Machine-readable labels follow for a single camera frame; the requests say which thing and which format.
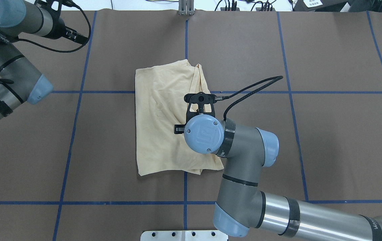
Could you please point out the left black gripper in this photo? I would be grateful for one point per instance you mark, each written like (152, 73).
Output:
(56, 29)

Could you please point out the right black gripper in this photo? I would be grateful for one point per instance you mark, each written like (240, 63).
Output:
(179, 129)

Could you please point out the cream long-sleeve graphic shirt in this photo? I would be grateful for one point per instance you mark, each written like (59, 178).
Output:
(159, 105)

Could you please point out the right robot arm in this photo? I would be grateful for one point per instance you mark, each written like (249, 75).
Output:
(308, 167)

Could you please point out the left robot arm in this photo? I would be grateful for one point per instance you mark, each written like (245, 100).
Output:
(20, 80)

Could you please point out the brown paper table cover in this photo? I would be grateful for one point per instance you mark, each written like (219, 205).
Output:
(68, 167)

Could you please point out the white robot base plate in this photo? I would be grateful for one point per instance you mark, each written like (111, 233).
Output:
(184, 235)

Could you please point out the aluminium frame post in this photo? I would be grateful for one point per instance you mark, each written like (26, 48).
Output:
(186, 7)

